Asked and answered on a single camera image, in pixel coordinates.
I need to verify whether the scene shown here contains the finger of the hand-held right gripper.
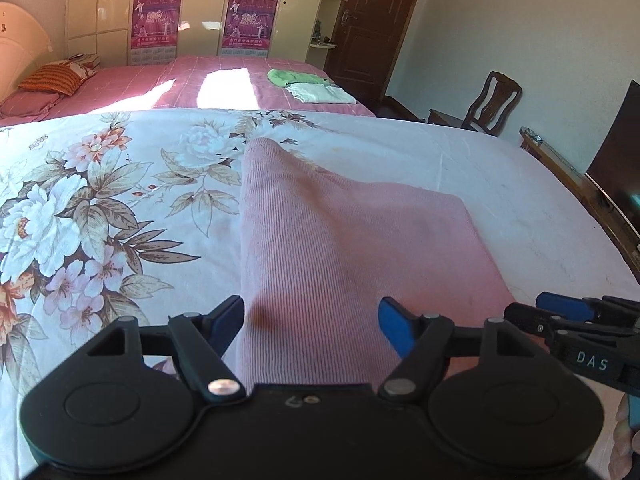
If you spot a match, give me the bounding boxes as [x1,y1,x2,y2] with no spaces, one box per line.
[536,292,640,332]
[504,302,621,341]

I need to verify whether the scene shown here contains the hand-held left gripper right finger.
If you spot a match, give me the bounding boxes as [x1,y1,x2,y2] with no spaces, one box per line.
[376,296,538,401]

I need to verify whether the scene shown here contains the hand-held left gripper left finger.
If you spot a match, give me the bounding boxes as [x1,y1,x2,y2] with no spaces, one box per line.
[85,295,248,404]

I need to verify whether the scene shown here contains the pink ribbed pants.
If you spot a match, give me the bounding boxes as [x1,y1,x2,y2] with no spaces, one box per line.
[239,137,546,396]

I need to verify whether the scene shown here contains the person's right hand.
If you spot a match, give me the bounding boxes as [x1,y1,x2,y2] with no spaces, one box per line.
[607,395,640,480]

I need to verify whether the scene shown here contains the black flat television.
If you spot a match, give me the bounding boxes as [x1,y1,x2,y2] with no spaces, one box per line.
[585,80,640,276]

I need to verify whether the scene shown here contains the floral bed sheet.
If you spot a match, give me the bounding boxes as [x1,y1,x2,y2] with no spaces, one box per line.
[0,109,640,480]

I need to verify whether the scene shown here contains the wooden chair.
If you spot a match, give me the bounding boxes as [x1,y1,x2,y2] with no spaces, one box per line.
[427,71,523,137]

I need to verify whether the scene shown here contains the pale folded cloth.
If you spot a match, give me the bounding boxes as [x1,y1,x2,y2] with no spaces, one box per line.
[286,83,357,105]

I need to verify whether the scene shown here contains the green cloth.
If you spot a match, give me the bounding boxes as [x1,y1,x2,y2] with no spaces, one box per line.
[266,68,334,89]

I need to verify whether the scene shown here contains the orange striped pillow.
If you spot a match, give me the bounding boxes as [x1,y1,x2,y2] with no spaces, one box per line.
[19,61,97,97]

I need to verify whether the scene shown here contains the dark brown wooden door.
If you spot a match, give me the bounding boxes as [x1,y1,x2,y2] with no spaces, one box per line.
[322,0,431,103]

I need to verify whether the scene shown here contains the cream wardrobe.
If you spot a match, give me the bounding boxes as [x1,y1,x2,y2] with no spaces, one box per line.
[65,0,351,68]

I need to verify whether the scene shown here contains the cream corner shelf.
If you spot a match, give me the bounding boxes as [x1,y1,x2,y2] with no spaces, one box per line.
[307,0,351,63]

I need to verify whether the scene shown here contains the cream curved headboard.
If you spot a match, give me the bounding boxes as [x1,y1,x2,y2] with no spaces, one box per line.
[0,1,53,103]

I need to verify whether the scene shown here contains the pink wall poster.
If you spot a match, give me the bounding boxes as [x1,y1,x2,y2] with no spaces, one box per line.
[130,0,177,66]
[220,0,279,58]

